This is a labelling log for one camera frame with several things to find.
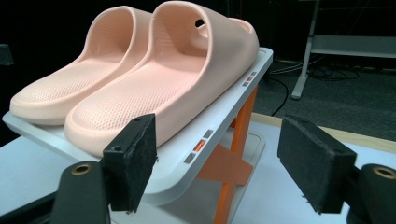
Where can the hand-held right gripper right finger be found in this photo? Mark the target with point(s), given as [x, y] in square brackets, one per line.
[314, 161]

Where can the orange and grey shoe rack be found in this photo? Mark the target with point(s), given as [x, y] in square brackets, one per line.
[174, 168]

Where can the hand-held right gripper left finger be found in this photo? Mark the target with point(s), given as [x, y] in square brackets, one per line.
[130, 165]

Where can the dark grey object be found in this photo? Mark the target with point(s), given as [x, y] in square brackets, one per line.
[5, 54]

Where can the white metal desk frame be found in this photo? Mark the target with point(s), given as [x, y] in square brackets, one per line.
[348, 45]

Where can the pink foam slipper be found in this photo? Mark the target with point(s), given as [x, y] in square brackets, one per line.
[140, 93]
[62, 84]

